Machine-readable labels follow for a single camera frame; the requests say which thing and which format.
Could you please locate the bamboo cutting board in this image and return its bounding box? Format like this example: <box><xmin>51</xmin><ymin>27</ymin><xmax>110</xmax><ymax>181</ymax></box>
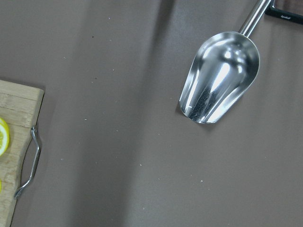
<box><xmin>0</xmin><ymin>80</ymin><xmax>44</xmax><ymax>227</ymax></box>

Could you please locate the steel ice scoop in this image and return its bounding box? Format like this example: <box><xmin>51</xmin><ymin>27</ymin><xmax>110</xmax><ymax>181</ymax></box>
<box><xmin>179</xmin><ymin>0</ymin><xmax>271</xmax><ymax>124</ymax></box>

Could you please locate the lemon slice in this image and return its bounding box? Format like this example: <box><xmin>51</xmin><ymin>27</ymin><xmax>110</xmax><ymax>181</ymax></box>
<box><xmin>0</xmin><ymin>118</ymin><xmax>10</xmax><ymax>156</ymax></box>

